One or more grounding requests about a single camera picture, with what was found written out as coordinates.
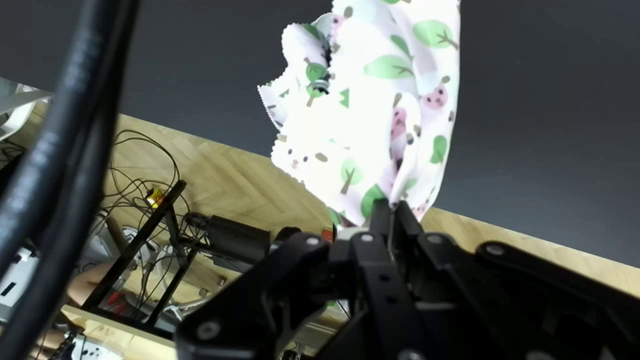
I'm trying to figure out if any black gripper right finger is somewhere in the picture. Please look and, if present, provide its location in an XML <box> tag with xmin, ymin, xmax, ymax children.
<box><xmin>392</xmin><ymin>198</ymin><xmax>640</xmax><ymax>360</ymax></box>

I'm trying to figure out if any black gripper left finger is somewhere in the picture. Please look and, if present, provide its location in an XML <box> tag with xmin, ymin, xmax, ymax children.
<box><xmin>174</xmin><ymin>198</ymin><xmax>429</xmax><ymax>360</ymax></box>

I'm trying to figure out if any white towel with tree print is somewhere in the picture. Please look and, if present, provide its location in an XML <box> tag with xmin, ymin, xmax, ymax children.
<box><xmin>256</xmin><ymin>0</ymin><xmax>464</xmax><ymax>228</ymax></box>

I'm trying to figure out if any black power adapter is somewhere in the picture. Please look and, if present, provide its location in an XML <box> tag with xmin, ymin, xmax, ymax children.
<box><xmin>188</xmin><ymin>209</ymin><xmax>272</xmax><ymax>263</ymax></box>

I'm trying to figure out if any black metal stand frame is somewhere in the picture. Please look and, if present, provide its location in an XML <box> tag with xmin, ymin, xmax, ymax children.
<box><xmin>82</xmin><ymin>177</ymin><xmax>202</xmax><ymax>331</ymax></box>

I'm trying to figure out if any thin black wire bundle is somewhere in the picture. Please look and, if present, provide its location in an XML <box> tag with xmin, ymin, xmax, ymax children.
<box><xmin>103</xmin><ymin>127</ymin><xmax>187</xmax><ymax>225</ymax></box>

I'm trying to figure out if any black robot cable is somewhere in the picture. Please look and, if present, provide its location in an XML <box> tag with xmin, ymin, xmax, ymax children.
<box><xmin>0</xmin><ymin>0</ymin><xmax>145</xmax><ymax>360</ymax></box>

